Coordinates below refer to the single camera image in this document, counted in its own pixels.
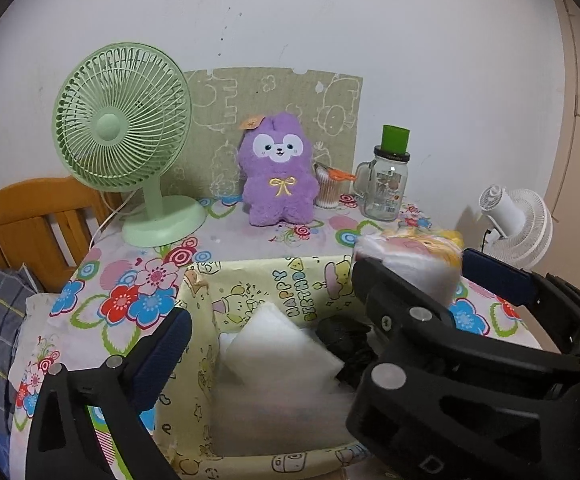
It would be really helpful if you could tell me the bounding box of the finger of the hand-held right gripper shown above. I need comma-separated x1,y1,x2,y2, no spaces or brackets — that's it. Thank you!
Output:
461,248,580,376
345,256,459,456

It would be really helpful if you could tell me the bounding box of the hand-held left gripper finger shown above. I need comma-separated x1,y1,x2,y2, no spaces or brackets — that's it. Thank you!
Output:
25,306,193,480

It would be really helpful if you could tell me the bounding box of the yellow cartoon printed storage box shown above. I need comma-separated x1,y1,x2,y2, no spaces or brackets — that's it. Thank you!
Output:
156,255,388,478

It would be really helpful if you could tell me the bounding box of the yellow cartoon tissue packet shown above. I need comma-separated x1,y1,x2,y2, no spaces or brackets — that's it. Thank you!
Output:
352,227,466,306

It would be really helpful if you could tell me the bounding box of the black fabric bundle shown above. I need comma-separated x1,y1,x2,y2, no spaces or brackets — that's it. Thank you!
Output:
315,316,378,391

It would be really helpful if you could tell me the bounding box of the white standing fan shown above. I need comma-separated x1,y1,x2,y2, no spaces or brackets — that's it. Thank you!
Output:
478,185,554,271

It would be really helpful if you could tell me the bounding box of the glass mug jar green lid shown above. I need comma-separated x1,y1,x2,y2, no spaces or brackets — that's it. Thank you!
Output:
352,124,412,222

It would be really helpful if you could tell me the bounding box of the white bed cloth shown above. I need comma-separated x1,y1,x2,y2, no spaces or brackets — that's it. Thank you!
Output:
20,291,68,346

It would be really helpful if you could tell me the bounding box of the cotton swab container orange lid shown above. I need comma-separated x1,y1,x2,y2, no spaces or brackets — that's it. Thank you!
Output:
312,161,357,209

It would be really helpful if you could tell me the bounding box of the purple plush toy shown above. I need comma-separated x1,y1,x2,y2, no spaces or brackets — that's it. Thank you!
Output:
236,112,321,227

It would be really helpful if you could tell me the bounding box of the wooden bed headboard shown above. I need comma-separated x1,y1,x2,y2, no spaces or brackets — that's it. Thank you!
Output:
0,176,123,293

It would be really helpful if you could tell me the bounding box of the green desk fan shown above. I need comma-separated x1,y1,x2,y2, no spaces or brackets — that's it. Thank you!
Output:
52,42,207,247

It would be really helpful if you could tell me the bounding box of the green cartoon printed board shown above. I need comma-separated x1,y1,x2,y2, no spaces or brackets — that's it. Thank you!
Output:
172,66,363,201

